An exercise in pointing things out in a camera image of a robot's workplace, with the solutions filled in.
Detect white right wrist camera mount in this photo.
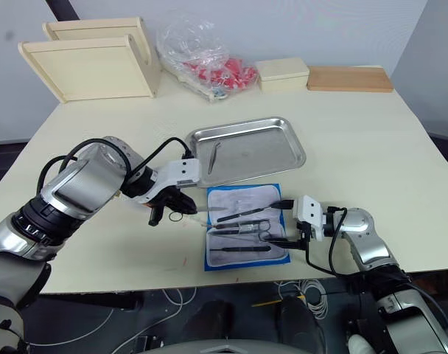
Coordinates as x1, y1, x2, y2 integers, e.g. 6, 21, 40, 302
295, 195, 327, 243

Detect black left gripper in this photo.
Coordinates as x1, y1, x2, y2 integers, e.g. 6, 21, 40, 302
147, 185, 198, 227

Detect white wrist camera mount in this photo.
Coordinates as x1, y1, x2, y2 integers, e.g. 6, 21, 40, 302
133, 158, 202, 204
295, 195, 327, 243

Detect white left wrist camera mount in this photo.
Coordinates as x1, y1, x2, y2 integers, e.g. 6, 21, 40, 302
133, 158, 202, 204

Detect curved metal tweezers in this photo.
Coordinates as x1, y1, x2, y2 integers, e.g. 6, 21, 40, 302
207, 143, 223, 175

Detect thin black-handled instrument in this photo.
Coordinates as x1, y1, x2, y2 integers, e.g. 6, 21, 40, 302
209, 246, 272, 254

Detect metal surgical scissors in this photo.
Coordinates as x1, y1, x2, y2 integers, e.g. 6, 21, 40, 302
208, 219, 273, 243

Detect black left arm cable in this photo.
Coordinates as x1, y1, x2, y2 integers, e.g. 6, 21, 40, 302
37, 136, 195, 197

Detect black diagonal bar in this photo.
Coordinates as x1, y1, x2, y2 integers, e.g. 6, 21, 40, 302
44, 0, 82, 22

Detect blue surgical instrument pack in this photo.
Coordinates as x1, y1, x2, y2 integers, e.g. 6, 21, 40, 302
202, 182, 293, 273

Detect clear plastic syringe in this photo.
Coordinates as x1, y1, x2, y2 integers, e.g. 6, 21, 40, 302
179, 215, 211, 229

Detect cream rectangular box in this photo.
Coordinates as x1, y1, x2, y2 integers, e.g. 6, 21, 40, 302
253, 57, 309, 92

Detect large cream wooden rack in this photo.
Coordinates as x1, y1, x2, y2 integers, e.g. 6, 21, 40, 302
17, 34, 163, 104

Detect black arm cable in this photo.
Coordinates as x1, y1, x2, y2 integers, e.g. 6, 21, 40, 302
37, 136, 195, 197
304, 206, 357, 277

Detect long black-handled probe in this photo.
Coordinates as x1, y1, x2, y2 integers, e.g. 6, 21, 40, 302
216, 205, 273, 223

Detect dark rounded shape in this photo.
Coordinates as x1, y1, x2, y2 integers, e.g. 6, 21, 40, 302
275, 296, 326, 350

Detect brown wooden board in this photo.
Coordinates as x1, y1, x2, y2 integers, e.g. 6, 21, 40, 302
306, 65, 395, 94

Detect clear bag of red parts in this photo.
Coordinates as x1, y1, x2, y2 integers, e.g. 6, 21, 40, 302
155, 10, 258, 101

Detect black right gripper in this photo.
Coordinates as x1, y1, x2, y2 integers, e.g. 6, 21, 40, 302
264, 199, 315, 251

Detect small cream wooden rack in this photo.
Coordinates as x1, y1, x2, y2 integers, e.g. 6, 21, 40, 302
41, 16, 158, 67

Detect stainless steel tray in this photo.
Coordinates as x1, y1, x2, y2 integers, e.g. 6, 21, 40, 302
184, 116, 307, 189

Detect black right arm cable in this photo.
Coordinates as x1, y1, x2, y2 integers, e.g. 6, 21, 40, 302
304, 206, 357, 277

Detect thin white floor cable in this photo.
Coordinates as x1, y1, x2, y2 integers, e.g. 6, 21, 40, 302
27, 286, 197, 348

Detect white cable bundle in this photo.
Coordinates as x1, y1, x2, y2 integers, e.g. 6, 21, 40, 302
273, 279, 330, 320

